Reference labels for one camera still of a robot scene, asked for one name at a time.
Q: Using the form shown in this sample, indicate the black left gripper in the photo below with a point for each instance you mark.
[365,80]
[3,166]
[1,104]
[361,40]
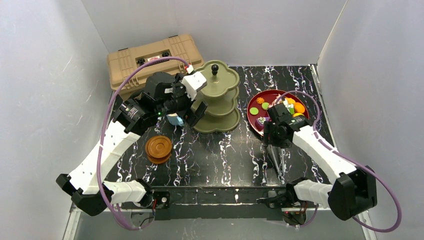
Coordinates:
[185,108]

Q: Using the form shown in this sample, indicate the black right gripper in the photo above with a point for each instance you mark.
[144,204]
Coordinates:
[274,144]

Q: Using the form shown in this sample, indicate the red round lacquer tray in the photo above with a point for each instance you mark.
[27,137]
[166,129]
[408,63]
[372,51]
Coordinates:
[264,100]

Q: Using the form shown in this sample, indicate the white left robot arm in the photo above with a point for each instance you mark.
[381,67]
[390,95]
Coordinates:
[86,184]

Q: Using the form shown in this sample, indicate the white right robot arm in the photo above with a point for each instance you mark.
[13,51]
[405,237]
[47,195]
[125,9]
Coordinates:
[331,165]

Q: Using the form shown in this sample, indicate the blue mug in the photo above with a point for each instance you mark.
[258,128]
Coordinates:
[175,120]

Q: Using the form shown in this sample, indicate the purple frosted cake slice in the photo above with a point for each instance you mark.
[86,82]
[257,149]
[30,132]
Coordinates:
[260,122]

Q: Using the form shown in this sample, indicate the green cube sweet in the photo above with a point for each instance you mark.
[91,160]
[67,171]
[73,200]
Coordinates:
[290,108]

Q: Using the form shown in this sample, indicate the green macaron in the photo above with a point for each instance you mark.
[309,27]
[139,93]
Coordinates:
[253,111]

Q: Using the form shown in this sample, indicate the green three-tier serving stand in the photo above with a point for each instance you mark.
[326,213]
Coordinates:
[221,95]

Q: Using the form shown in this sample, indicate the stacked brown wooden coasters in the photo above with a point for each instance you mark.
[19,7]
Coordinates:
[158,149]

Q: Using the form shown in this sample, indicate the tan plastic toolbox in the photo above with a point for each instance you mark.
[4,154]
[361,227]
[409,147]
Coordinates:
[124,62]

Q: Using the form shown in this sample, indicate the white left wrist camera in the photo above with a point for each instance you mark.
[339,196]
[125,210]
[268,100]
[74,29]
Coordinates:
[193,84]

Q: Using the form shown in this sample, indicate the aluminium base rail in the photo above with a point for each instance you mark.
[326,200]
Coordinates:
[172,203]

